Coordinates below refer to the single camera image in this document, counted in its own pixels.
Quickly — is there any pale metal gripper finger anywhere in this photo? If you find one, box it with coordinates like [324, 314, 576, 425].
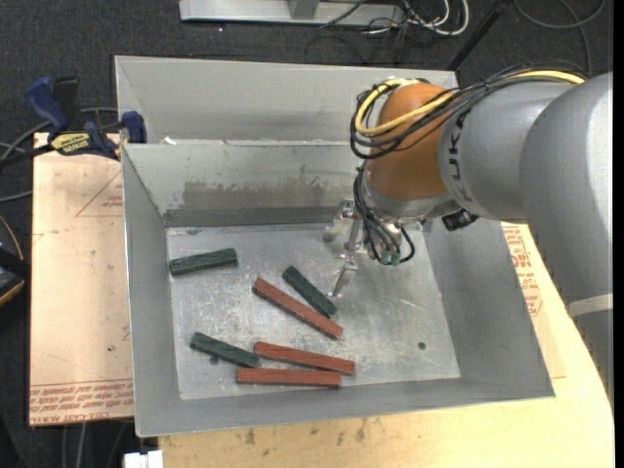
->
[336, 263, 360, 297]
[331, 263, 350, 296]

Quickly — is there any dark green flat block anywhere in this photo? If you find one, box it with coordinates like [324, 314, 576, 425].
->
[168, 247, 240, 277]
[281, 264, 339, 320]
[188, 331, 262, 370]

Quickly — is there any red-brown flat block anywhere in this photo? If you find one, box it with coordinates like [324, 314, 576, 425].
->
[235, 367, 343, 390]
[251, 276, 345, 341]
[253, 340, 357, 376]

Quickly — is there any grey metal bin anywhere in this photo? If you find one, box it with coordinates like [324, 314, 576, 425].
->
[114, 55, 557, 439]

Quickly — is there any brown cardboard board red print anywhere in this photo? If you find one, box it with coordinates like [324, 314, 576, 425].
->
[28, 132, 569, 428]

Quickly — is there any black cylinder on white bracket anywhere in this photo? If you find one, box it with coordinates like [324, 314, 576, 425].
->
[419, 209, 480, 232]

